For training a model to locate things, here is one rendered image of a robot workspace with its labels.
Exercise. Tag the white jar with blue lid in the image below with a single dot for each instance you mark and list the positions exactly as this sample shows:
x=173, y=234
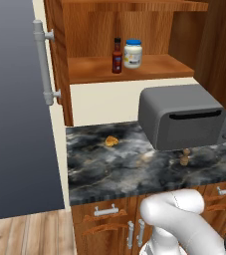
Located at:
x=132, y=54

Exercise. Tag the wooden cabinet door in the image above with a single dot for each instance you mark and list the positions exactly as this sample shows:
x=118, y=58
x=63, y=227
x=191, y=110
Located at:
x=219, y=50
x=59, y=66

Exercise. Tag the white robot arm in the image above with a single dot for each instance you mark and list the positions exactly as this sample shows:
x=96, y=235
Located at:
x=184, y=219

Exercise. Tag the small orange food piece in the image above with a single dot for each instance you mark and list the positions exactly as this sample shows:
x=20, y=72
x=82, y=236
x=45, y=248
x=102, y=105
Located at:
x=111, y=141

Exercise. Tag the grey toaster oven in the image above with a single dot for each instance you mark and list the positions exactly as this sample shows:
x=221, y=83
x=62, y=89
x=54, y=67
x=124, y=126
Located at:
x=180, y=119

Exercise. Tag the dark red sauce bottle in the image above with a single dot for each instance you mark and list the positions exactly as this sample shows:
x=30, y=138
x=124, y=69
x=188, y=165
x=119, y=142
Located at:
x=117, y=59

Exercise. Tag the wooden drawer front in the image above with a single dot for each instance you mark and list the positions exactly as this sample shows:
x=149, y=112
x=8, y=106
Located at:
x=84, y=209
x=210, y=192

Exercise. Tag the dark grey fridge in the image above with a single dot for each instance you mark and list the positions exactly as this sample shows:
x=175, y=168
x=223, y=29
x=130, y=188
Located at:
x=15, y=116

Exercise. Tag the wooden wall cabinet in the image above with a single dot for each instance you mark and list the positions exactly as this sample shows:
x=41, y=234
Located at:
x=94, y=30

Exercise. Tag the wooden cupboard door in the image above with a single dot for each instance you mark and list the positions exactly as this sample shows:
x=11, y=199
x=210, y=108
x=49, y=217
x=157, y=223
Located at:
x=98, y=240
x=217, y=215
x=146, y=242

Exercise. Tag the wooden shaker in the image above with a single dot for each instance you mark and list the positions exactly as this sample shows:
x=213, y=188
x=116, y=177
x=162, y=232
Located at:
x=184, y=160

